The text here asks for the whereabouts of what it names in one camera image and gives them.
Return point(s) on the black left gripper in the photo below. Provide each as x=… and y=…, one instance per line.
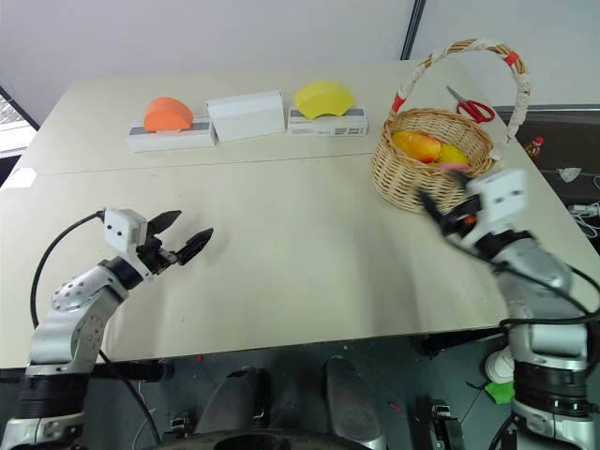
x=153, y=256

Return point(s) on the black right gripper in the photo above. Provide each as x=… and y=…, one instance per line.
x=458, y=223

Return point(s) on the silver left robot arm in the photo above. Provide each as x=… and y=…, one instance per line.
x=70, y=300

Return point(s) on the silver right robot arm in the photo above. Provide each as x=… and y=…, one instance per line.
x=534, y=267

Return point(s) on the pink fruit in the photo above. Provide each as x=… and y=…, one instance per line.
x=450, y=166

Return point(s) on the small yellow fruit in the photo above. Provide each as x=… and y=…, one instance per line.
x=453, y=154

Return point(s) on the yellow red mango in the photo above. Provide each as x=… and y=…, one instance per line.
x=417, y=145

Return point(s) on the flat white grey-striped box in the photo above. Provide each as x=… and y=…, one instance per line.
x=169, y=140

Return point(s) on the yellow bottle with red cap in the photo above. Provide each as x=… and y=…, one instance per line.
x=535, y=149

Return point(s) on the orange foam arch block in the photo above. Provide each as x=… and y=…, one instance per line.
x=166, y=115

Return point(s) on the plain white cardboard box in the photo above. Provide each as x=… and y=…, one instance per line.
x=246, y=117

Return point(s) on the white box with printed label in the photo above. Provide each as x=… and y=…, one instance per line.
x=328, y=127

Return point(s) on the yellow foam arch block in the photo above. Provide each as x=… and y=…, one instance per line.
x=323, y=98

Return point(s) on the small white card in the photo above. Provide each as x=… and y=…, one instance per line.
x=19, y=177

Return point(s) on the dark rounded robot leg shape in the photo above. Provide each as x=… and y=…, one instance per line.
x=351, y=398
x=234, y=398

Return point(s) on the white tape roll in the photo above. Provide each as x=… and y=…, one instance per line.
x=499, y=365

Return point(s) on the green crumpled object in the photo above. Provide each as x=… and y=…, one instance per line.
x=500, y=392

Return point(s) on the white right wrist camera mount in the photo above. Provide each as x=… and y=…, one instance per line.
x=501, y=192

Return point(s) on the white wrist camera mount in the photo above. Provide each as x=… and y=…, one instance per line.
x=122, y=227
x=501, y=192

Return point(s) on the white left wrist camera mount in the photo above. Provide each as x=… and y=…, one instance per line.
x=122, y=227

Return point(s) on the black table frame bar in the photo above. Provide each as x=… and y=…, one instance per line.
x=136, y=371

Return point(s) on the dark window frame post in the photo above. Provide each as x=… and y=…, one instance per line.
x=412, y=28

